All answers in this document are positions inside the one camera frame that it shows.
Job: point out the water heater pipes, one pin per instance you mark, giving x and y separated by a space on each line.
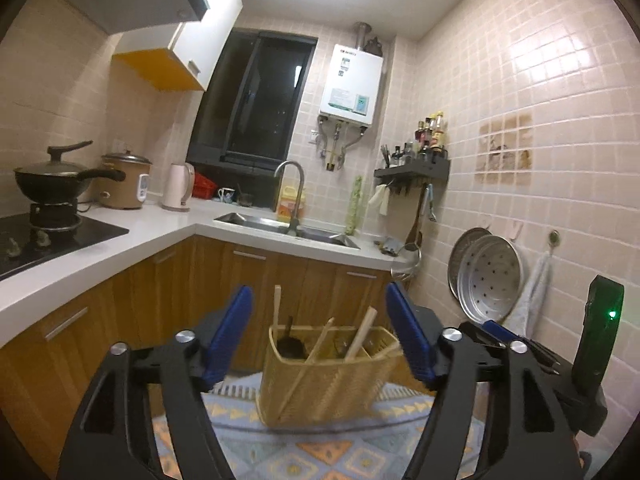
332 150

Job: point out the wooden base cabinets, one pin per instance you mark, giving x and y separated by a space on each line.
150 300

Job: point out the dark framed window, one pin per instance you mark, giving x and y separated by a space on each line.
250 105

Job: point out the wall power outlet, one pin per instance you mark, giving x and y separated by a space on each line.
314 137

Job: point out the black wall shelf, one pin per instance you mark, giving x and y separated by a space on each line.
415 170

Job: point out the black plastic spoon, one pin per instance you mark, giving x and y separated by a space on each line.
291 347

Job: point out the wooden spatula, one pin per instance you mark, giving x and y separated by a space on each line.
362 332
276 310
414 225

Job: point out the hanging wooden spatula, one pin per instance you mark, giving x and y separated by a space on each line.
414 225

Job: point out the yellow detergent bottle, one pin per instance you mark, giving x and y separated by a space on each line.
286 205

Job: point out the white hanging towel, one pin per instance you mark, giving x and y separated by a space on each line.
530 295

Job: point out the round wall hook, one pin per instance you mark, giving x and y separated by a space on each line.
553 238

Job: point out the black wok with lid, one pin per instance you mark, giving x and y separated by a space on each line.
50 180

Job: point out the green hanging brush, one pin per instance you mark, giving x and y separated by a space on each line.
354 205

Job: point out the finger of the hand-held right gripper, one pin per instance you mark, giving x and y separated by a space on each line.
496 330
550 360

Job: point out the hanging metal ladle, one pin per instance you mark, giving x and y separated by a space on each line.
407 265

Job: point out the metal burner support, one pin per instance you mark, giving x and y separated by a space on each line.
55 222

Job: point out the round metal lid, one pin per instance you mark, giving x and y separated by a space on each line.
460 260

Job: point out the blue patterned rug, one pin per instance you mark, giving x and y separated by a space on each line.
310 455

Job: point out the perforated metal steamer tray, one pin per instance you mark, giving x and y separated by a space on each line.
492 280

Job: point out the metal faucet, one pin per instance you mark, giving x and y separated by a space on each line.
298 195

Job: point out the metal exhaust pipe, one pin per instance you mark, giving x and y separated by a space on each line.
361 35

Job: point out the white water heater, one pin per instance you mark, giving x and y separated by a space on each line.
350 85

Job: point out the stainless steel sink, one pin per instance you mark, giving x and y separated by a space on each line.
270 225

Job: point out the black gas stove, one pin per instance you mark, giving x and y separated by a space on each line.
90 237

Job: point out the white hanging cloth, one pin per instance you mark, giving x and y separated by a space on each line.
380 200

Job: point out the brown rice cooker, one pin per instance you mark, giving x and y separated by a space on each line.
122 185

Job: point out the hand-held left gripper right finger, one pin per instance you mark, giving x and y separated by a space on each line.
410 335

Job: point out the small mug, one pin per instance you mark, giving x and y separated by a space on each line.
226 195

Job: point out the white wall cabinet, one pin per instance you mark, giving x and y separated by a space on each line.
210 35

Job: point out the red plastic basket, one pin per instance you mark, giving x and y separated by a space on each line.
205 187

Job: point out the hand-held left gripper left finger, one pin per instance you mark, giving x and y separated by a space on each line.
230 340

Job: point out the woven bamboo utensil basket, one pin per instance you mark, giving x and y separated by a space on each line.
325 390

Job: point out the row of condiment bottles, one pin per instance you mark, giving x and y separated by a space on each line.
432 137

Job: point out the hanging peeler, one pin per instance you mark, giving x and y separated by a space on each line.
431 207

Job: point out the pink electric kettle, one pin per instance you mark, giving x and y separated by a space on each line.
176 187

